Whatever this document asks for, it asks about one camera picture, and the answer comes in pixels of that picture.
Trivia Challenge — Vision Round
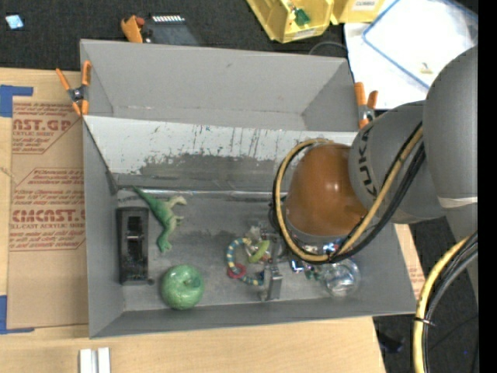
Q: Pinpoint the green apple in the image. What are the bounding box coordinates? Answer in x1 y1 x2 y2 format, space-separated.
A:
159 263 206 312

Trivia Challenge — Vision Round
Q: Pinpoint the green toy dinosaur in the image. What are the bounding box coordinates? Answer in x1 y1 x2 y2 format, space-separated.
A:
132 185 189 254

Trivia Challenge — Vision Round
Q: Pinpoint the brown cardboard board, red print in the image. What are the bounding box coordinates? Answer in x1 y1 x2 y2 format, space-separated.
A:
0 67 427 336

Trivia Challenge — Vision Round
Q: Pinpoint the colourful ring toy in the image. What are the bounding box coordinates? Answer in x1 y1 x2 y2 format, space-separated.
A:
225 235 273 288

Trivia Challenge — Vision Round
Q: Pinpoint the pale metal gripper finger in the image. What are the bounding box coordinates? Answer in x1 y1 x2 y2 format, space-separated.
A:
259 229 282 251
259 265 284 302

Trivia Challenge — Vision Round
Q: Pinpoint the grey metal bin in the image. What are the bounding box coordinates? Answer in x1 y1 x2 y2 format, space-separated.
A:
79 39 419 340

